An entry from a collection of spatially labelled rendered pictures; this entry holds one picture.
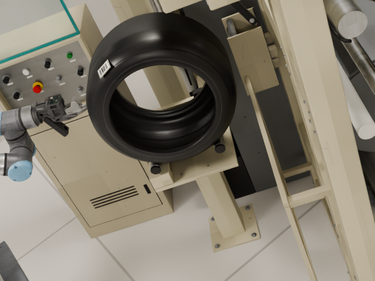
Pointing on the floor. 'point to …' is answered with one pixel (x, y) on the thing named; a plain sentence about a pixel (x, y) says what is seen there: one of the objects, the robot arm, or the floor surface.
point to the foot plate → (248, 211)
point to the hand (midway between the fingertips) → (86, 108)
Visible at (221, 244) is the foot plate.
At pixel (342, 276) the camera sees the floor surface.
